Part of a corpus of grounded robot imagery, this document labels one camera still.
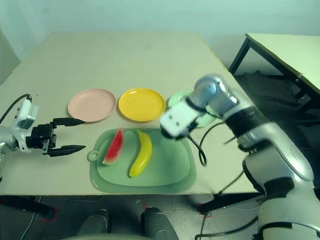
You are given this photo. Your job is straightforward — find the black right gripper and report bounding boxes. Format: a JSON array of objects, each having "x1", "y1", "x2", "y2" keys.
[{"x1": 172, "y1": 119, "x2": 201, "y2": 140}]

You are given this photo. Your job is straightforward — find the beige side table black frame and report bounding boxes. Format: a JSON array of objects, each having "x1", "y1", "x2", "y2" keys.
[{"x1": 228, "y1": 32, "x2": 320, "y2": 118}]

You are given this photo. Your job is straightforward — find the yellow plate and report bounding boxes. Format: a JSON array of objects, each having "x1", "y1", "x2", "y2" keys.
[{"x1": 117, "y1": 87, "x2": 166, "y2": 123}]

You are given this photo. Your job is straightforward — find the pink plate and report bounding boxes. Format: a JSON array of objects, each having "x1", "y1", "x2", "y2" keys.
[{"x1": 67, "y1": 87, "x2": 117, "y2": 123}]

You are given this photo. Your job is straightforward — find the black camera cable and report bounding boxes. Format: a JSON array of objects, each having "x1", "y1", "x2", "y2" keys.
[
  {"x1": 187, "y1": 106, "x2": 260, "y2": 240},
  {"x1": 0, "y1": 93, "x2": 33, "y2": 123}
]

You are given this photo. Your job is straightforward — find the thin grey floor cable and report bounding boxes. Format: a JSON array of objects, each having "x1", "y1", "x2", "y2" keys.
[{"x1": 21, "y1": 208, "x2": 38, "y2": 240}]

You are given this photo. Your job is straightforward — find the grey robot right foot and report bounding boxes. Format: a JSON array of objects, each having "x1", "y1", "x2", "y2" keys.
[{"x1": 140, "y1": 206, "x2": 178, "y2": 240}]

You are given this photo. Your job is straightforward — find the black right camera cable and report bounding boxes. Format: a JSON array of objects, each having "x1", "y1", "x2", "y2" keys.
[{"x1": 187, "y1": 106, "x2": 260, "y2": 240}]

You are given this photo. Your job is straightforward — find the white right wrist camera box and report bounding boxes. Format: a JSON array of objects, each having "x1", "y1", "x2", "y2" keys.
[{"x1": 159, "y1": 99, "x2": 202, "y2": 140}]

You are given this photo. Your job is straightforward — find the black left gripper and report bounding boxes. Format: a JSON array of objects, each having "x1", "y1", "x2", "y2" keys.
[{"x1": 26, "y1": 117, "x2": 87, "y2": 158}]

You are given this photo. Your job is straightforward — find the red watermelon slice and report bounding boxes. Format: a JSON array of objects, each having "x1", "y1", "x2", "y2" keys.
[{"x1": 102, "y1": 127, "x2": 125, "y2": 166}]

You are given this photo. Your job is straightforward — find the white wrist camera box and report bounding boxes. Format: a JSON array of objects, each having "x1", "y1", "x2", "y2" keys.
[
  {"x1": 159, "y1": 99, "x2": 202, "y2": 140},
  {"x1": 9, "y1": 98, "x2": 40, "y2": 153}
]

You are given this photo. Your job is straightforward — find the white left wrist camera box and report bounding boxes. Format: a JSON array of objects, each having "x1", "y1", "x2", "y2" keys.
[{"x1": 9, "y1": 98, "x2": 40, "y2": 153}]

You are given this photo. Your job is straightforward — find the yellow banana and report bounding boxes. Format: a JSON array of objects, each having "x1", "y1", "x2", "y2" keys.
[{"x1": 128, "y1": 129, "x2": 153, "y2": 179}]

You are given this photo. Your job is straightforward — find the green cutting mat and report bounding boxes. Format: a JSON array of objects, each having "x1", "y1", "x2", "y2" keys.
[{"x1": 86, "y1": 127, "x2": 197, "y2": 195}]

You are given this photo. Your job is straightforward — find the green plate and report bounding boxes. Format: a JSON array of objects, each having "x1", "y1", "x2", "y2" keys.
[{"x1": 167, "y1": 90, "x2": 219, "y2": 129}]

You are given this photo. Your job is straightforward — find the black left camera cable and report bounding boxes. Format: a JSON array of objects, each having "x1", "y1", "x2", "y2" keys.
[{"x1": 0, "y1": 93, "x2": 33, "y2": 123}]

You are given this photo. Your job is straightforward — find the grey robot foot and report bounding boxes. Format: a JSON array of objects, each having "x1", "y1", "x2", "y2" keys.
[
  {"x1": 77, "y1": 208, "x2": 112, "y2": 237},
  {"x1": 140, "y1": 206, "x2": 178, "y2": 240}
]

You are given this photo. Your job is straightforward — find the grey robot left foot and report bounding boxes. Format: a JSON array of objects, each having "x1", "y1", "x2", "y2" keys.
[{"x1": 77, "y1": 208, "x2": 112, "y2": 237}]

